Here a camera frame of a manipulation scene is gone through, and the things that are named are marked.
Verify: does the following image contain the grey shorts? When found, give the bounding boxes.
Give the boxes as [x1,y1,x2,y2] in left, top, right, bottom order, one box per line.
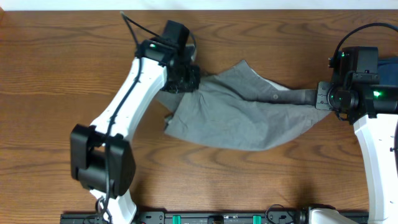
[156,60,329,151]

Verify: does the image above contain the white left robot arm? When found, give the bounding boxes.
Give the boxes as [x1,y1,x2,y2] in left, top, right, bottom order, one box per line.
[70,38,200,223]

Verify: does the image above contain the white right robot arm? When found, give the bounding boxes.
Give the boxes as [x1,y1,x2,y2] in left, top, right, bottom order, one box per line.
[315,46,397,223]

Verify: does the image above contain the folded blue garment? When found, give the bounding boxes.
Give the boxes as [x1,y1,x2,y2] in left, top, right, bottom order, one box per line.
[377,57,398,86]

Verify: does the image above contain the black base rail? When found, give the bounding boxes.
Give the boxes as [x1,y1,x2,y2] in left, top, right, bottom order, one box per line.
[60,205,369,224]

